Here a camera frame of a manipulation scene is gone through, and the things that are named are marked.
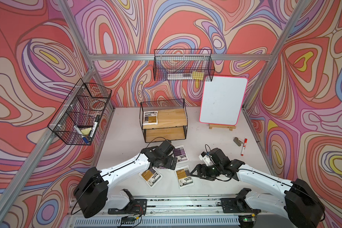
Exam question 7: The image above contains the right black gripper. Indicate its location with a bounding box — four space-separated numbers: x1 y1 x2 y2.
190 163 223 181

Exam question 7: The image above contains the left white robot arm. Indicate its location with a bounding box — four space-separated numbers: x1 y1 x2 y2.
74 140 177 219

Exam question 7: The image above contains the back wall wire basket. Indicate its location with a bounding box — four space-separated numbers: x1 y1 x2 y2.
153 48 215 81

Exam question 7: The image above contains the wall wire basket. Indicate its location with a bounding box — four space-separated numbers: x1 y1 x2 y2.
153 48 215 81
48 79 112 146

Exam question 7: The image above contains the yellow sponge in basket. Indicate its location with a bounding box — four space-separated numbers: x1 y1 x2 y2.
80 127 92 136
192 71 205 81

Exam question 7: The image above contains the black marker in left basket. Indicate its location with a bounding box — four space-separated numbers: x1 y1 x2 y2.
89 115 101 138

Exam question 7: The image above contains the two-tier wooden wire shelf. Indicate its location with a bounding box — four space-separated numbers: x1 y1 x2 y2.
139 98 188 143

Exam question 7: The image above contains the blue-capped marker in basket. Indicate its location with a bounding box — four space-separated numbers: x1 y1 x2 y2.
73 125 89 144

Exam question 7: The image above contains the small wooden easel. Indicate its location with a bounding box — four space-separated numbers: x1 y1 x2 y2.
209 124 236 131

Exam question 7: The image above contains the pink-framed whiteboard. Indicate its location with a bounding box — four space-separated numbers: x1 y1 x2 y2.
199 76 248 126

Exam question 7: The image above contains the left wall wire basket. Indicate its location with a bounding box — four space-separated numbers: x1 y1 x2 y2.
48 79 112 146

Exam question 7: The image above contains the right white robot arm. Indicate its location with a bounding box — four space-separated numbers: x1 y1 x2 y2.
190 148 325 228

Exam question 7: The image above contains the yellow sponge in back basket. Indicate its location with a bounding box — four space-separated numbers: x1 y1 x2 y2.
192 71 205 81

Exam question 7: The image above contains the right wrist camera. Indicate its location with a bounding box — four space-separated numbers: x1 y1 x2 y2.
199 152 213 166

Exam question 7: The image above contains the yellow sponge in left basket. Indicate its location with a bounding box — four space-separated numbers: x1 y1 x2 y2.
80 127 92 136

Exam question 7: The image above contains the clear tube in back basket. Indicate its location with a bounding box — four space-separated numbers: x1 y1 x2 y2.
167 73 193 80

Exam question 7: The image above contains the red whiteboard marker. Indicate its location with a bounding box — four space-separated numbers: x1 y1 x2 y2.
240 138 248 156

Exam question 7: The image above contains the purple coffee bag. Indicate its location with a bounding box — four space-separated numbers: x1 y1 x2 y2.
173 145 189 163

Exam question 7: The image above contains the grey whiteboard eraser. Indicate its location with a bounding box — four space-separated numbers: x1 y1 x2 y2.
233 137 244 147

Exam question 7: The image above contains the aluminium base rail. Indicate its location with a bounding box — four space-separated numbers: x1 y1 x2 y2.
63 195 294 228

